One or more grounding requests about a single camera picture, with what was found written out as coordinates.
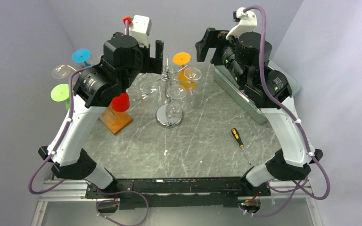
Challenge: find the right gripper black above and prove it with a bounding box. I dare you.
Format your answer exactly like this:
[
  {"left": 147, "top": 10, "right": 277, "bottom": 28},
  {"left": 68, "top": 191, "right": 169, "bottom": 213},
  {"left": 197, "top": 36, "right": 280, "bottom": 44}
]
[{"left": 196, "top": 26, "right": 248, "bottom": 86}]

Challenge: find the clear wine glass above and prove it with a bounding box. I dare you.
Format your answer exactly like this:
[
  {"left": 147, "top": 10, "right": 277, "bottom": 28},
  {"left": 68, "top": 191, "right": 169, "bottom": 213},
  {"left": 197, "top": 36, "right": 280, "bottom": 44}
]
[
  {"left": 165, "top": 84, "right": 187, "bottom": 124},
  {"left": 140, "top": 81, "right": 159, "bottom": 111},
  {"left": 184, "top": 67, "right": 202, "bottom": 111}
]

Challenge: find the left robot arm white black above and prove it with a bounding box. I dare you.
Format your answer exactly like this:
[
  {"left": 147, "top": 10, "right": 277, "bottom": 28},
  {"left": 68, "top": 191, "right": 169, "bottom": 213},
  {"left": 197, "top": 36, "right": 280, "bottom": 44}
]
[{"left": 39, "top": 32, "right": 164, "bottom": 198}]

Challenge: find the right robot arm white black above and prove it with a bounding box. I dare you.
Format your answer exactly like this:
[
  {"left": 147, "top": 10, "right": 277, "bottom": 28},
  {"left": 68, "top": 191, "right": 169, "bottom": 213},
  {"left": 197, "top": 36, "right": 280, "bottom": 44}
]
[{"left": 195, "top": 28, "right": 323, "bottom": 195}]

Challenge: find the orange plastic wine glass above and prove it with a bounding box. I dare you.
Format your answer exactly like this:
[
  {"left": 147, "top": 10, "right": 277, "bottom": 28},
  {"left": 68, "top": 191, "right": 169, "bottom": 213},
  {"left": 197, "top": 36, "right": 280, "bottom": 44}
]
[{"left": 173, "top": 52, "right": 191, "bottom": 90}]

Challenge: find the red plastic wine glass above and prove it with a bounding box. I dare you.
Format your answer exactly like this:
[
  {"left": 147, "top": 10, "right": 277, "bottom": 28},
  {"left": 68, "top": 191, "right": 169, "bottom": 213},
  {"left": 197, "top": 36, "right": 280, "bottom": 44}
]
[{"left": 110, "top": 92, "right": 130, "bottom": 112}]

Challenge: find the chrome wine glass rack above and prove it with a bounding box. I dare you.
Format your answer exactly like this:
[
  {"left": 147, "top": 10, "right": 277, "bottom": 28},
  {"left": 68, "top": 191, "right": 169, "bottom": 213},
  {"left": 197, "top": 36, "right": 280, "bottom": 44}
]
[{"left": 140, "top": 52, "right": 202, "bottom": 129}]

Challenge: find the blue plastic wine glass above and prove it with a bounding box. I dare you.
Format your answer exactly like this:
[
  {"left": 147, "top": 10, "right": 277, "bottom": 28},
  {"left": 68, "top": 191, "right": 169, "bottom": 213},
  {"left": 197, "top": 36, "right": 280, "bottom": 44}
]
[{"left": 71, "top": 48, "right": 91, "bottom": 67}]

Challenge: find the orange wooden rack base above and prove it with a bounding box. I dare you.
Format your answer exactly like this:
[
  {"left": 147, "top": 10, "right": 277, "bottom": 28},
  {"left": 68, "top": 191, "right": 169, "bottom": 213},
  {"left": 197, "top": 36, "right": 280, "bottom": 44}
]
[{"left": 99, "top": 106, "right": 133, "bottom": 135}]

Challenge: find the clear glass on gold rack front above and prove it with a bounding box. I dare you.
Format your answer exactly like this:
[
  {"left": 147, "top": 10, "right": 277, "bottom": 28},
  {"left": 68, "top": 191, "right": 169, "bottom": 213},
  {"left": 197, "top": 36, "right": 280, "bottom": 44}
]
[{"left": 101, "top": 112, "right": 115, "bottom": 125}]

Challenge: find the clear glass on gold rack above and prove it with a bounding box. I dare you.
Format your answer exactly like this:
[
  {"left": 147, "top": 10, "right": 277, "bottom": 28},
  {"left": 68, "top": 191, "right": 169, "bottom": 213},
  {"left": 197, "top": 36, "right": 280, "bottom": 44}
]
[
  {"left": 51, "top": 65, "right": 71, "bottom": 79},
  {"left": 101, "top": 112, "right": 115, "bottom": 125}
]

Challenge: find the clear glass on gold rack left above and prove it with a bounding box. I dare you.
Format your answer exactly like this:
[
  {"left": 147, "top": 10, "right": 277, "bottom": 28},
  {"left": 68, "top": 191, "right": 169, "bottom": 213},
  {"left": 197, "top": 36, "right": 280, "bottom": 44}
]
[{"left": 51, "top": 65, "right": 71, "bottom": 79}]

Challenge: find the green plastic wine glass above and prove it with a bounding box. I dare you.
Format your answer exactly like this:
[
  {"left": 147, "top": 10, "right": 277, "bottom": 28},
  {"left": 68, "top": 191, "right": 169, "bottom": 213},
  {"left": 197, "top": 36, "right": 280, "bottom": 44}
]
[{"left": 50, "top": 83, "right": 70, "bottom": 111}]

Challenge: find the clear plastic storage box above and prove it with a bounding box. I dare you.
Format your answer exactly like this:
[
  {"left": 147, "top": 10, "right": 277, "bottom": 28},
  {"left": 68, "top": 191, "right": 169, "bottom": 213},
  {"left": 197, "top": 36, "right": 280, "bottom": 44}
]
[{"left": 213, "top": 60, "right": 302, "bottom": 125}]

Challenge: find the orange black screwdriver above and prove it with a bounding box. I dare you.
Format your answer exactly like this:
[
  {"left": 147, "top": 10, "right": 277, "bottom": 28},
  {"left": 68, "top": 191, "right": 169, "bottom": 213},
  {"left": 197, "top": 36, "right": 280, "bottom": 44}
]
[{"left": 231, "top": 128, "right": 251, "bottom": 165}]

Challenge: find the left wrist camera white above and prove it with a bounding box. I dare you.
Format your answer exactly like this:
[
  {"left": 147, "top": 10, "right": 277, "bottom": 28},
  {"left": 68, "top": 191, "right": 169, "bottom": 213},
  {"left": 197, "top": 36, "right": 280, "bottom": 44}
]
[{"left": 123, "top": 15, "right": 152, "bottom": 48}]

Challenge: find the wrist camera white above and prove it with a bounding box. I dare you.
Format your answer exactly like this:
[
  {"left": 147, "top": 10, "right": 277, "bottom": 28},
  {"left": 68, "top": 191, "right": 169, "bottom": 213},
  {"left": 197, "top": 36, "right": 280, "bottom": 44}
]
[
  {"left": 123, "top": 15, "right": 152, "bottom": 48},
  {"left": 226, "top": 7, "right": 257, "bottom": 40}
]

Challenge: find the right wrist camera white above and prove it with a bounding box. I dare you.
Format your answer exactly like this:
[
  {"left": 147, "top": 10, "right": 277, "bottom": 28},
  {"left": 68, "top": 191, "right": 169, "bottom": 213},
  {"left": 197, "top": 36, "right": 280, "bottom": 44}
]
[{"left": 226, "top": 7, "right": 257, "bottom": 40}]

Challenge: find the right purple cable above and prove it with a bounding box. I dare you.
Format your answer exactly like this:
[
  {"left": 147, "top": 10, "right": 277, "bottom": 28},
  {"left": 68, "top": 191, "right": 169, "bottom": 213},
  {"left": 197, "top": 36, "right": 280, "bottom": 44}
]
[{"left": 239, "top": 5, "right": 331, "bottom": 218}]

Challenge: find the aluminium frame rail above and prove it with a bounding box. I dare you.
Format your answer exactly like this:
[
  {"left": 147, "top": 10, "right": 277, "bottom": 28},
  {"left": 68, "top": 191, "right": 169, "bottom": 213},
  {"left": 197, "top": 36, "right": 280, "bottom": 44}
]
[{"left": 32, "top": 177, "right": 323, "bottom": 226}]

